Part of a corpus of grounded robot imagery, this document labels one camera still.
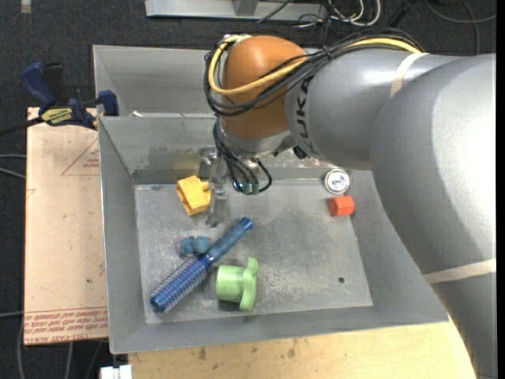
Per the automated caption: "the light green plastic knob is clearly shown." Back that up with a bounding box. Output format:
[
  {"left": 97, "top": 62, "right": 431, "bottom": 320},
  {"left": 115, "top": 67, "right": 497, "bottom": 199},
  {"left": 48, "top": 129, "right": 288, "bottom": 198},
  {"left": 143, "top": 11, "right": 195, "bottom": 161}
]
[{"left": 214, "top": 256, "right": 260, "bottom": 313}]

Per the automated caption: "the blue hairbrush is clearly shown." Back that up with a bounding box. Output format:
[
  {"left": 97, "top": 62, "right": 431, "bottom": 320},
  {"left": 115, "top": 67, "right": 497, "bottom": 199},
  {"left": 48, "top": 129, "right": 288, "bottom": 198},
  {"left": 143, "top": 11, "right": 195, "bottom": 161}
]
[{"left": 149, "top": 216, "right": 254, "bottom": 313}]

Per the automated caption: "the round white and clear disc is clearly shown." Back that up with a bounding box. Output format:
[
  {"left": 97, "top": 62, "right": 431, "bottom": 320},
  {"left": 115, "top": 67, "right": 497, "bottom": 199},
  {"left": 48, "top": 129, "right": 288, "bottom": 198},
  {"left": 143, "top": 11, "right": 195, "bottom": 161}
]
[{"left": 324, "top": 167, "right": 351, "bottom": 194}]

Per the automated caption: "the yellow toy block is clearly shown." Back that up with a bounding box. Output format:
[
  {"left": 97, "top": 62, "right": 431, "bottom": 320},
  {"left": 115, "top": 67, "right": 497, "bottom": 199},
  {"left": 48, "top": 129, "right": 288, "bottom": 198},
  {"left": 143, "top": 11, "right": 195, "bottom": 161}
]
[{"left": 175, "top": 174, "right": 212, "bottom": 217}]

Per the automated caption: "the grey metal bin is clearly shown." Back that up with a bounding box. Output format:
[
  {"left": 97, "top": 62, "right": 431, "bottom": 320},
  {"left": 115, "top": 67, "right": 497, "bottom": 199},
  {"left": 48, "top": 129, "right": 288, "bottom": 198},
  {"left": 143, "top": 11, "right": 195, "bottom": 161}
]
[{"left": 92, "top": 44, "right": 451, "bottom": 355}]

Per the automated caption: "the orange-red small block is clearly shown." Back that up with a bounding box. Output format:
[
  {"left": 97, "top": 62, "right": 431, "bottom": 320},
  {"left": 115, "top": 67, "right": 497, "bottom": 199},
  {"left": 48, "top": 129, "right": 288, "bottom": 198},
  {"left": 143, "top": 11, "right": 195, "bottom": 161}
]
[{"left": 327, "top": 195, "right": 356, "bottom": 218}]

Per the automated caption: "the brown cardboard board, red print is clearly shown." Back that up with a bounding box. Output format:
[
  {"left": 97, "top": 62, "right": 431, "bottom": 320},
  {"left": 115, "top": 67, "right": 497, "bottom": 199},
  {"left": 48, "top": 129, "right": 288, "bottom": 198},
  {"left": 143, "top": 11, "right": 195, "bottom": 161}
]
[{"left": 23, "top": 107, "right": 110, "bottom": 347}]

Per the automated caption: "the small blue toy animal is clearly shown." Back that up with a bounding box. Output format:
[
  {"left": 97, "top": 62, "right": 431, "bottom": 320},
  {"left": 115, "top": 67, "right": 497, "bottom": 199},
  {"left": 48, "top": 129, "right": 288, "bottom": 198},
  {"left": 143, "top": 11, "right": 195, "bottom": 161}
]
[{"left": 178, "top": 235, "right": 211, "bottom": 258}]

